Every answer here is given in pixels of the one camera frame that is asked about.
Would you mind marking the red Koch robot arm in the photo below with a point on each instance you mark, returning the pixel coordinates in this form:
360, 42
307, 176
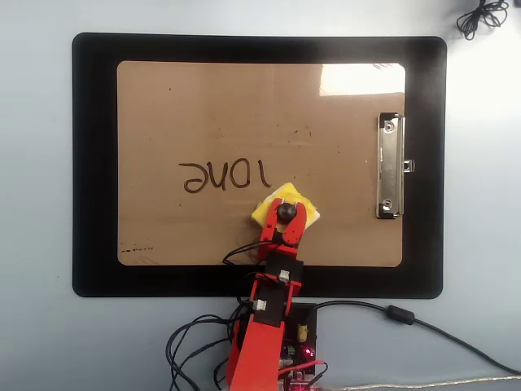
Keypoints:
256, 354

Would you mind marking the yellow sponge with black knob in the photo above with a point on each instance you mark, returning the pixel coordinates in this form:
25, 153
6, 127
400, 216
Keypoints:
291, 191

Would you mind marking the silver metal clipboard clip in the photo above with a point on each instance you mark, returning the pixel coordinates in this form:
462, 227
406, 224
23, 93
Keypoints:
390, 163

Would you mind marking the brown clipboard board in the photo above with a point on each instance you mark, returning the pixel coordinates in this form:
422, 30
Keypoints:
244, 102

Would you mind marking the black base with circuit board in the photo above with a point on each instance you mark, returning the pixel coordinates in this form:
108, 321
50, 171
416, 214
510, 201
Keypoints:
310, 326

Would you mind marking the black desk mat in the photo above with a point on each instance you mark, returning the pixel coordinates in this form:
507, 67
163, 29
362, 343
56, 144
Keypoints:
93, 122

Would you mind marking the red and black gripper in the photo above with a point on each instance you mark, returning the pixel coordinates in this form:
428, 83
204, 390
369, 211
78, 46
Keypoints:
277, 252

